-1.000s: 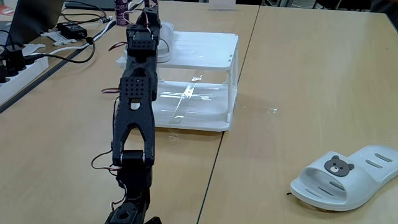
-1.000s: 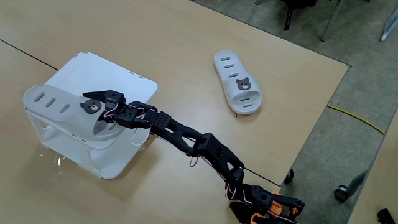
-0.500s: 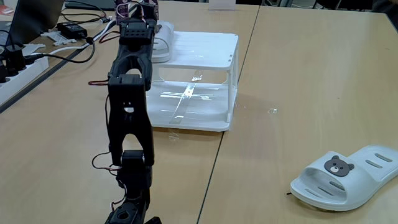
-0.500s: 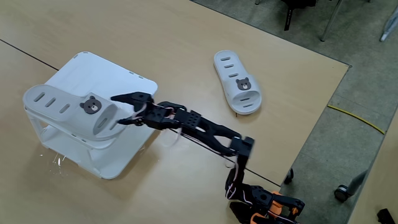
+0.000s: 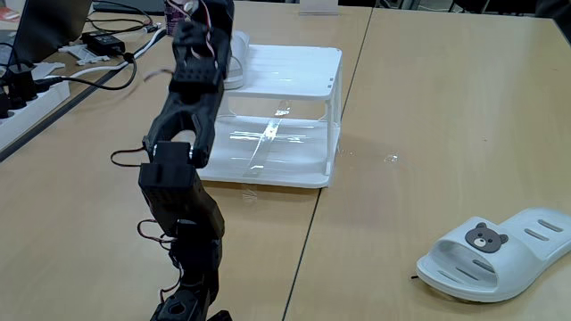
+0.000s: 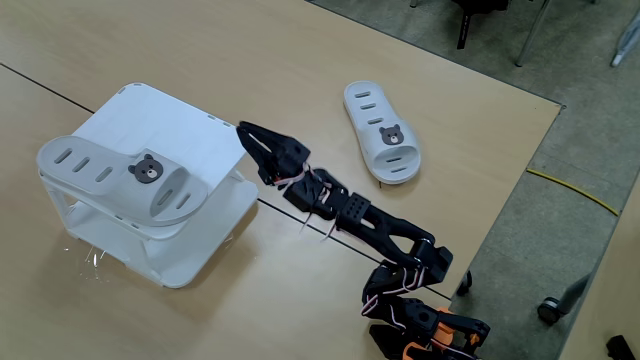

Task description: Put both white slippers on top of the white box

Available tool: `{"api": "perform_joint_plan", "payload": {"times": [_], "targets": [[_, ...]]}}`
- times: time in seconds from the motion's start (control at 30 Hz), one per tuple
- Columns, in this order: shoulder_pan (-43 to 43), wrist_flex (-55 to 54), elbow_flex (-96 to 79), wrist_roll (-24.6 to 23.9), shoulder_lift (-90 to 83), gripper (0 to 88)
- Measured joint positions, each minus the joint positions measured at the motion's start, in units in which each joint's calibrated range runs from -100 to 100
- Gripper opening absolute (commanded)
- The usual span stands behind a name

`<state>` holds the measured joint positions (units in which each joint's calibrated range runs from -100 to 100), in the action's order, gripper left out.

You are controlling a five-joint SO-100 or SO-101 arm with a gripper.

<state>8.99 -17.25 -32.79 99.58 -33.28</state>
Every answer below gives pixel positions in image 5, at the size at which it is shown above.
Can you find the white bear slipper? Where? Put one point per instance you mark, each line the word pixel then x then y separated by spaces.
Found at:
pixel 238 58
pixel 504 263

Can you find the white plastic shelf box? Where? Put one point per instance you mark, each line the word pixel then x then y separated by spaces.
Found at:
pixel 290 71

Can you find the purple drink can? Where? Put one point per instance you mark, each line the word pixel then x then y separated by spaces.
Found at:
pixel 171 15

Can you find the small white carton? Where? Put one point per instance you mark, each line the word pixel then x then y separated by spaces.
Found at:
pixel 318 6

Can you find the black power adapter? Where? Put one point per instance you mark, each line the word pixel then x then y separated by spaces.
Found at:
pixel 103 43

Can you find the dark laptop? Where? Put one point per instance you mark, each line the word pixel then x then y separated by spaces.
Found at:
pixel 49 27

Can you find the black power plug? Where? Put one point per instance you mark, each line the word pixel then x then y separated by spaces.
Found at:
pixel 22 84

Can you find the white power strip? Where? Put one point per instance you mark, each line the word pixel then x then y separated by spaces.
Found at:
pixel 31 111

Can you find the red booklet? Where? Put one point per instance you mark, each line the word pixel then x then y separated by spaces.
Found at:
pixel 9 14

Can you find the white printed bracket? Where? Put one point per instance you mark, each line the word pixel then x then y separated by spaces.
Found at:
pixel 82 54

